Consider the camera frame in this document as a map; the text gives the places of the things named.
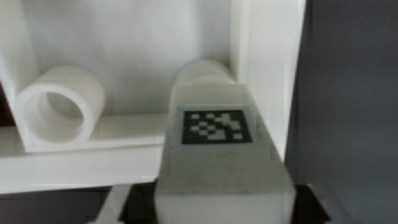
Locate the white tagged leg block front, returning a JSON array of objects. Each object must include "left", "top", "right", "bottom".
[{"left": 155, "top": 83, "right": 297, "bottom": 224}]

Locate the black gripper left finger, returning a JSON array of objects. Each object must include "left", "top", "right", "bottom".
[{"left": 87, "top": 183, "right": 158, "bottom": 224}]

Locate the white front fence rail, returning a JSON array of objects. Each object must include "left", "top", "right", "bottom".
[{"left": 0, "top": 127, "right": 162, "bottom": 194}]

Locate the white chair seat block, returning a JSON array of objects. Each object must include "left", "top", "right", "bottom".
[{"left": 0, "top": 0, "right": 308, "bottom": 153}]

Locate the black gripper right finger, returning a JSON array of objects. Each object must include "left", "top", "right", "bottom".
[{"left": 290, "top": 182, "right": 357, "bottom": 224}]

